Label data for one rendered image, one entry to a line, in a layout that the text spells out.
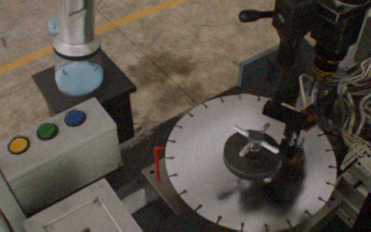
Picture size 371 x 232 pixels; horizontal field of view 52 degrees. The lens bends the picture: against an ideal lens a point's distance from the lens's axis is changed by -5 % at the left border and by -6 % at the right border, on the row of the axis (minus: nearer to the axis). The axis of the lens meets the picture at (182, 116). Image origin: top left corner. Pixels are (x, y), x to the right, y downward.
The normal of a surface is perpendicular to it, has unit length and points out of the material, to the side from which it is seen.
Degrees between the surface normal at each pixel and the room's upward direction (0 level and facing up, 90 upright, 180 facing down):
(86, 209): 0
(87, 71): 98
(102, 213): 0
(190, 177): 0
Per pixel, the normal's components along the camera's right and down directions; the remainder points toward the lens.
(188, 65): 0.00, -0.69
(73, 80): 0.28, 0.78
